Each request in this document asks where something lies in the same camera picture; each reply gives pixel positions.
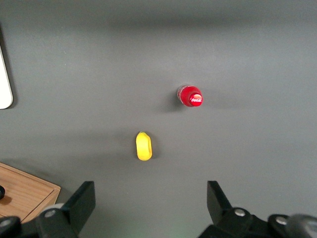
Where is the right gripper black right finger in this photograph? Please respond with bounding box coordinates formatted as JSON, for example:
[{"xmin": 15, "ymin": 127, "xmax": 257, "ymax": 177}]
[{"xmin": 198, "ymin": 180, "xmax": 270, "ymax": 238}]

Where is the red cola bottle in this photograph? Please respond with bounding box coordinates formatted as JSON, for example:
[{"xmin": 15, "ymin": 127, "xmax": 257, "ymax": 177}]
[{"xmin": 176, "ymin": 84, "xmax": 204, "ymax": 108}]

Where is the wooden two-drawer cabinet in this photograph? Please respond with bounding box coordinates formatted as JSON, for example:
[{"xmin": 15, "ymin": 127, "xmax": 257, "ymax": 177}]
[{"xmin": 0, "ymin": 162, "xmax": 61, "ymax": 225}]

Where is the yellow lemon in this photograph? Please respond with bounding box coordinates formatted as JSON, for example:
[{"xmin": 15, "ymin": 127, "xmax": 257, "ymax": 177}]
[{"xmin": 135, "ymin": 131, "xmax": 153, "ymax": 162}]

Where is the wooden drawer front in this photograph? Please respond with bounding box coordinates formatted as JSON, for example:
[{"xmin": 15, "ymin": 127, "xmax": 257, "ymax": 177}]
[{"xmin": 0, "ymin": 171, "xmax": 55, "ymax": 224}]

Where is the white rectangular plastic tray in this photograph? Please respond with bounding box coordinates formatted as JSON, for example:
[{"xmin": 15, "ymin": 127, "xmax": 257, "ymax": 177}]
[{"xmin": 0, "ymin": 44, "xmax": 14, "ymax": 110}]

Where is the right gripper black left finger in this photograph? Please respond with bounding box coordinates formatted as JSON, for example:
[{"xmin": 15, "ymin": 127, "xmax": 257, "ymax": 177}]
[{"xmin": 36, "ymin": 180, "xmax": 96, "ymax": 238}]

